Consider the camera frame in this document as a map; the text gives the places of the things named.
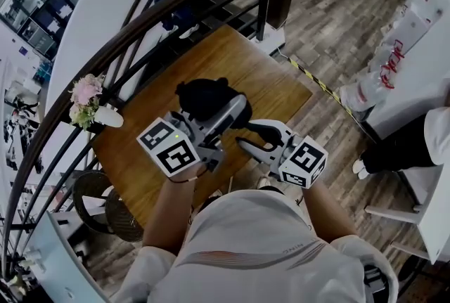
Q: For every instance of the person's white shirt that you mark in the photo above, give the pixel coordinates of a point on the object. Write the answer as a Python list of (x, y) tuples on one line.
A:
[(256, 252)]

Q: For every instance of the dark curved railing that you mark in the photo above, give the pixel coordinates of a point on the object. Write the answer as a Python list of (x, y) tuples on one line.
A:
[(158, 10)]

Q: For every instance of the white vase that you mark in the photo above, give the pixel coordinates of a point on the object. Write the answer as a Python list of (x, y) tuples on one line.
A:
[(110, 118)]

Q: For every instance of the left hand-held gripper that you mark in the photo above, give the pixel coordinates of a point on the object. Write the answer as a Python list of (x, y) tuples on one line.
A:
[(168, 150)]

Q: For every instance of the person's shoe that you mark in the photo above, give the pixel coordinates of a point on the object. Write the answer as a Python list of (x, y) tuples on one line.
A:
[(263, 181), (217, 193)]

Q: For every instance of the yellow black floor tape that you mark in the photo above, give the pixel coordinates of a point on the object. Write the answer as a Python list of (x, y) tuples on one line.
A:
[(316, 80)]

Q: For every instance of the wooden table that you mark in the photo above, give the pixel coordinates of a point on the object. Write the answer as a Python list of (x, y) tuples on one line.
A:
[(246, 66)]

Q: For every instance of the pink flower bouquet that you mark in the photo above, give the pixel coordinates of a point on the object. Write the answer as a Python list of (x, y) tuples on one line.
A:
[(86, 97)]

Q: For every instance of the black pouch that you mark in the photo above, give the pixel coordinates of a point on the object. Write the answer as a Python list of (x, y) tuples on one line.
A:
[(204, 97)]

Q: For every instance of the person's right shoe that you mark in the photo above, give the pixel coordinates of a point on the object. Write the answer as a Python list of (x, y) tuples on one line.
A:
[(263, 181)]

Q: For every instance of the person's right forearm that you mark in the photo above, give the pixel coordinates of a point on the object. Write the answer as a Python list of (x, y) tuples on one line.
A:
[(330, 213)]

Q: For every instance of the pale blue desk panel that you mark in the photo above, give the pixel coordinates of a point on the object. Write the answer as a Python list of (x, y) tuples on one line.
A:
[(59, 259)]

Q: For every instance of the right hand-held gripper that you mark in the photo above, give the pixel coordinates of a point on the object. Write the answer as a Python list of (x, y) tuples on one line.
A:
[(304, 162)]

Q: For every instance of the glass window partition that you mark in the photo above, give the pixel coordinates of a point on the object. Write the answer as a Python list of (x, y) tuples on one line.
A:
[(38, 10)]

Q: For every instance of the person's left forearm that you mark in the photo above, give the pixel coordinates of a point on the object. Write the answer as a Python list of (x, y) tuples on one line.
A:
[(165, 213)]

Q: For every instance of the person's left shoe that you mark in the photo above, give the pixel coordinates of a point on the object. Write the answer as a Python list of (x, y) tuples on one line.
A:
[(217, 193)]

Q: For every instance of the dark wicker chair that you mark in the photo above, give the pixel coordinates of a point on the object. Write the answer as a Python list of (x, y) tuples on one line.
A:
[(121, 220)]

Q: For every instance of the white desk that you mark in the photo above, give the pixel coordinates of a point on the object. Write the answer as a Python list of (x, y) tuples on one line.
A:
[(436, 217)]

